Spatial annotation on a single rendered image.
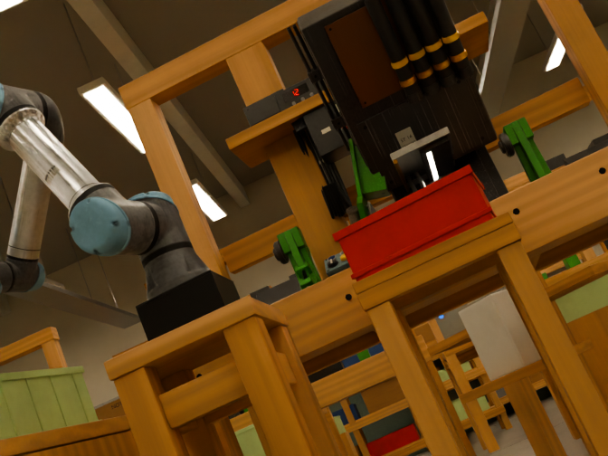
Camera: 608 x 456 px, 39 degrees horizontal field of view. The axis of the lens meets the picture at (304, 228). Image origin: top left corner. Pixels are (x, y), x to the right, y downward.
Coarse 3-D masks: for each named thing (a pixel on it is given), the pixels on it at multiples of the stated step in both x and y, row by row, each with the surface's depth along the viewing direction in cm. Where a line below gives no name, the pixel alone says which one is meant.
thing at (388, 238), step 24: (432, 192) 172; (456, 192) 171; (480, 192) 172; (384, 216) 174; (408, 216) 173; (432, 216) 172; (456, 216) 170; (480, 216) 168; (336, 240) 177; (360, 240) 176; (384, 240) 174; (408, 240) 173; (432, 240) 171; (360, 264) 175; (384, 264) 174
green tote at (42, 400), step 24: (0, 384) 187; (24, 384) 195; (48, 384) 202; (72, 384) 210; (0, 408) 184; (24, 408) 191; (48, 408) 198; (72, 408) 206; (0, 432) 181; (24, 432) 187
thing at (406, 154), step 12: (444, 132) 214; (420, 144) 215; (432, 144) 216; (444, 144) 217; (396, 156) 216; (408, 156) 218; (420, 156) 222; (432, 156) 223; (444, 156) 228; (396, 168) 221; (408, 168) 229; (420, 168) 234; (432, 168) 235; (444, 168) 240; (432, 180) 247; (408, 192) 248
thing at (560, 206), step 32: (512, 192) 202; (544, 192) 201; (576, 192) 199; (544, 224) 199; (576, 224) 198; (320, 288) 208; (352, 288) 207; (288, 320) 209; (320, 320) 207; (352, 320) 205; (320, 352) 214
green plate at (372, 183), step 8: (352, 144) 237; (352, 152) 236; (352, 160) 236; (360, 160) 237; (360, 168) 236; (368, 168) 236; (360, 176) 236; (368, 176) 236; (376, 176) 235; (384, 176) 235; (360, 184) 236; (368, 184) 235; (376, 184) 235; (384, 184) 234; (360, 192) 234; (368, 192) 235; (376, 192) 236; (384, 192) 237
